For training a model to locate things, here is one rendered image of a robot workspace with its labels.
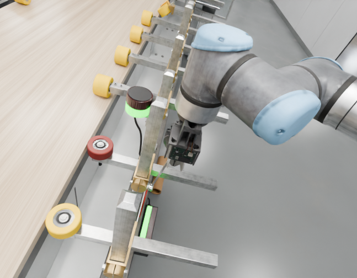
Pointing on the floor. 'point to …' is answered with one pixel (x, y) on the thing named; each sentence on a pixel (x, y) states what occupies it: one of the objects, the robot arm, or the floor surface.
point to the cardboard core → (159, 177)
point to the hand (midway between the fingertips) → (174, 160)
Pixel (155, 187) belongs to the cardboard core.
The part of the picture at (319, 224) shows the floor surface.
